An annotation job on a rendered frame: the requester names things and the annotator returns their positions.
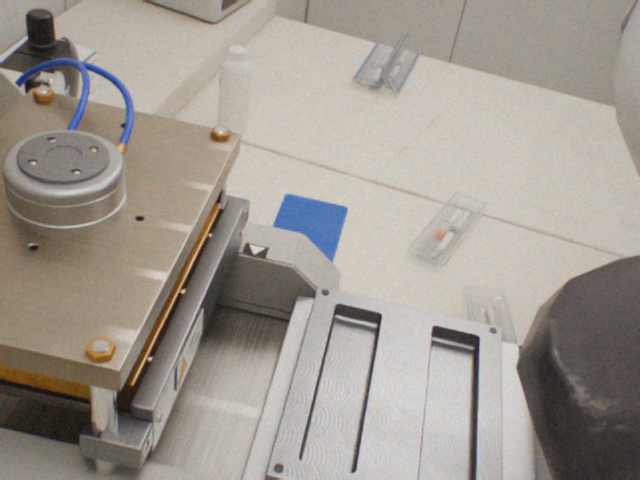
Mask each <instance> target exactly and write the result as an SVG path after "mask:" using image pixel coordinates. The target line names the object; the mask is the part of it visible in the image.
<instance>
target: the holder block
mask: <svg viewBox="0 0 640 480"><path fill-rule="evenodd" d="M265 480H502V327H497V326H493V325H489V324H484V323H479V322H474V321H470V320H465V319H461V318H456V317H451V316H447V315H442V314H437V313H432V311H428V310H424V309H419V308H414V307H409V306H405V305H400V304H396V303H391V302H386V301H382V300H377V299H373V298H367V297H363V296H359V295H354V294H350V293H344V291H340V290H335V289H331V288H327V287H321V286H318V287H317V289H316V294H315V298H314V301H313V305H312V308H311V312H310V317H309V320H308V324H307V327H306V331H305V335H304V339H303V343H302V346H301V350H300V354H298V357H297V362H296V365H295V369H294V373H293V376H292V381H291V384H290V388H289V391H288V395H287V400H286V403H285V407H284V410H283V414H282V419H281V422H280V426H279V429H277V433H276V438H275V441H274V445H273V448H272V452H271V457H270V460H269V464H268V467H267V472H266V477H265Z"/></svg>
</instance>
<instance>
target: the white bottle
mask: <svg viewBox="0 0 640 480"><path fill-rule="evenodd" d="M246 54H247V50H246V48H244V47H242V46H231V47H230V48H229V57H226V58H225V59H224V61H223V63H222V65H221V76H220V90H219V107H218V126H225V127H227V128H228V129H230V130H232V132H235V133H238V134H240V135H243V134H244V132H245V131H246V130H247V122H248V110H249V99H250V87H251V77H252V67H251V64H250V61H249V60H248V59H247V58H246Z"/></svg>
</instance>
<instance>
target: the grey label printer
mask: <svg viewBox="0 0 640 480"><path fill-rule="evenodd" d="M147 1H150V2H153V3H156V4H159V5H163V6H166V7H169V8H172V10H175V11H178V12H182V13H184V14H187V15H190V16H193V17H196V18H200V19H203V20H206V21H210V23H214V21H217V20H220V19H221V18H223V17H224V16H226V15H227V14H229V13H231V12H232V11H234V10H235V9H237V8H238V7H241V6H242V5H244V4H245V2H246V3H247V1H248V0H147Z"/></svg>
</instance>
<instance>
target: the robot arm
mask: <svg viewBox="0 0 640 480"><path fill-rule="evenodd" d="M613 88H614V100H615V112H616V121H617V124H618V127H619V130H620V133H621V135H622V138H624V140H625V143H626V145H627V149H628V151H629V154H630V156H631V159H632V161H633V164H634V166H635V170H636V172H637V175H638V177H639V180H640V0H631V1H629V3H628V7H627V9H626V11H625V14H624V16H623V19H622V22H621V36H620V40H619V42H618V48H617V54H616V57H615V65H614V74H613ZM515 368H517V372H518V376H519V379H520V382H521V386H522V390H523V393H524V397H525V400H526V404H527V409H528V413H529V417H531V421H532V426H533V429H534V431H535V432H536V434H537V437H538V440H539V444H540V447H541V450H542V453H543V456H545V460H546V462H547V465H548V468H549V471H550V475H551V478H552V480H640V255H635V256H630V257H624V258H618V259H616V260H614V261H611V262H608V263H605V265H603V266H601V267H598V268H596V269H592V270H590V271H588V272H585V273H583V274H580V275H578V276H575V277H572V278H570V279H569V280H568V281H566V282H565V283H564V284H563V285H562V287H561V288H560V289H559V290H557V291H556V292H555V293H554V294H553V295H552V296H551V297H549V298H548V299H547V300H546V301H545V302H544V303H543V304H542V305H541V306H540V308H538V310H537V312H536V314H535V317H534V319H533V321H532V323H531V325H530V329H529V331H528V333H527V335H526V338H525V340H524V342H523V344H522V347H521V352H520V355H519V359H518V363H516V366H515Z"/></svg>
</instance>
